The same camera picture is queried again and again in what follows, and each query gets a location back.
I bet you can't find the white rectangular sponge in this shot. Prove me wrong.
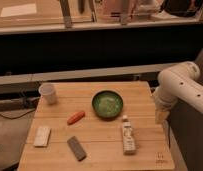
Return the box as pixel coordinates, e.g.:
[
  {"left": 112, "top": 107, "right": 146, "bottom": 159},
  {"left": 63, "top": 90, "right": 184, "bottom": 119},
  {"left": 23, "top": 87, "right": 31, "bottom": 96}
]
[{"left": 33, "top": 126, "right": 51, "bottom": 147}]

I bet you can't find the white tube bottle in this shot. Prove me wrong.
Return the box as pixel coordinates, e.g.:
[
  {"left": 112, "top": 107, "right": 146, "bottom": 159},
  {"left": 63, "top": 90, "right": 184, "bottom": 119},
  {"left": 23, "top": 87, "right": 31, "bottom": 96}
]
[{"left": 121, "top": 115, "right": 136, "bottom": 155}]

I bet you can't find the grey rectangular block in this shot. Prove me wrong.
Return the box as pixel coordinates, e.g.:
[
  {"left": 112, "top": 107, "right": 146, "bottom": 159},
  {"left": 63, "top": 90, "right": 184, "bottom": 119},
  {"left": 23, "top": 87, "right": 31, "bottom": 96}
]
[{"left": 67, "top": 136, "right": 87, "bottom": 161}]

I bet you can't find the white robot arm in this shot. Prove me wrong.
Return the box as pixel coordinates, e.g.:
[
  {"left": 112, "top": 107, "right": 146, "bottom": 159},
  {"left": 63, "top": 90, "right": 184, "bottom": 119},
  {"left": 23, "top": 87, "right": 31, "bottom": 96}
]
[{"left": 153, "top": 61, "right": 203, "bottom": 124}]

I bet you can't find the green ceramic bowl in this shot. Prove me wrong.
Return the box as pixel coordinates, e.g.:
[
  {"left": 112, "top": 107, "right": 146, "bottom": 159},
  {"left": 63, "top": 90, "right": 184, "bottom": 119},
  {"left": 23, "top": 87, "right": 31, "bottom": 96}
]
[{"left": 92, "top": 90, "right": 123, "bottom": 119}]

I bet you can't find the black cable on floor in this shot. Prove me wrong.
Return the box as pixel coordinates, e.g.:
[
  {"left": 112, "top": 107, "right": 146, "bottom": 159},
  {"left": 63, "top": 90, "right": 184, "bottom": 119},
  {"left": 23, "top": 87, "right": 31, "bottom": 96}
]
[{"left": 0, "top": 108, "right": 37, "bottom": 121}]

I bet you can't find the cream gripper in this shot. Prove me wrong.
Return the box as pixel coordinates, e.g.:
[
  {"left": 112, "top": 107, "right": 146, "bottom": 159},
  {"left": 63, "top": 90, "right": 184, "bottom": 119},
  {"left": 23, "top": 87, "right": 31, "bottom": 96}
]
[{"left": 154, "top": 98, "right": 171, "bottom": 124}]

